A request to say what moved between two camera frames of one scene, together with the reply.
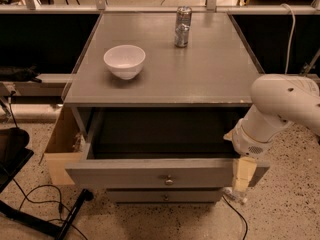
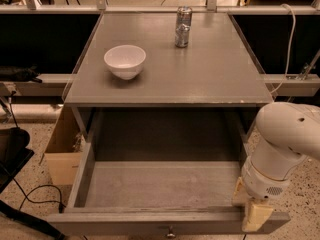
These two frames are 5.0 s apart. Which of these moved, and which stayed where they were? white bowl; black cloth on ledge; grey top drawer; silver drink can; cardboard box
Moved: grey top drawer
Stayed: silver drink can; cardboard box; white bowl; black cloth on ledge
